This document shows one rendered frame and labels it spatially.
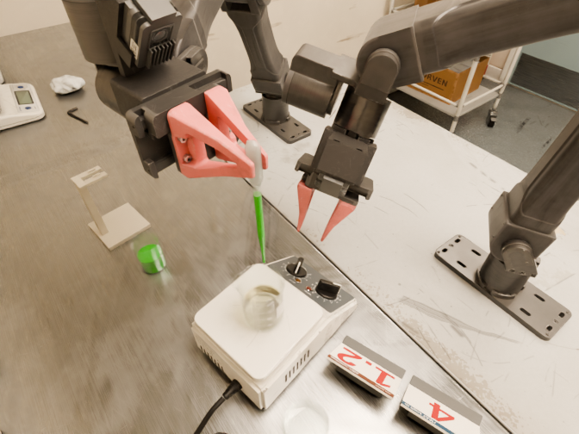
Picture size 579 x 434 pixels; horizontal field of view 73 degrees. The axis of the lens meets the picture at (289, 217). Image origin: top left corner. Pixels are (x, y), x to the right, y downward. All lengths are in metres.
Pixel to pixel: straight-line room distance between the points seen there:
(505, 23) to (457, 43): 0.04
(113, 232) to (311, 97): 0.44
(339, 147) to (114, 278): 0.44
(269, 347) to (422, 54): 0.36
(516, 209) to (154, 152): 0.43
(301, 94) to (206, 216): 0.34
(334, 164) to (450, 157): 0.55
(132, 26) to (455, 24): 0.29
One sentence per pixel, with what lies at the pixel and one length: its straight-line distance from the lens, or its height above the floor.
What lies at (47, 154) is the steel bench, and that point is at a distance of 1.02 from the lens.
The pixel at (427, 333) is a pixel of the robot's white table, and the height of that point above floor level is 0.90.
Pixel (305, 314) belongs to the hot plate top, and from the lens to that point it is 0.50.
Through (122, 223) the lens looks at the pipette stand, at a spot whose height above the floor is 0.91.
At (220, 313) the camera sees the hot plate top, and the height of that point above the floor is 0.99.
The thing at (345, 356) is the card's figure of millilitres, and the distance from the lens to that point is 0.55.
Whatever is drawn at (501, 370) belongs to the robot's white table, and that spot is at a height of 0.90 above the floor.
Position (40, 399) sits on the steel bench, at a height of 0.90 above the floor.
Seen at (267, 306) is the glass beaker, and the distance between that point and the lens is 0.43.
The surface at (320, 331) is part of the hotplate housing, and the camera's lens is 0.51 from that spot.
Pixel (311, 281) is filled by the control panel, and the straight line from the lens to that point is 0.57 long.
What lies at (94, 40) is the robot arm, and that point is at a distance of 0.40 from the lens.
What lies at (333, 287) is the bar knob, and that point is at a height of 0.96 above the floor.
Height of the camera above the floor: 1.42
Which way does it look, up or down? 46 degrees down
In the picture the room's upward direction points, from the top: straight up
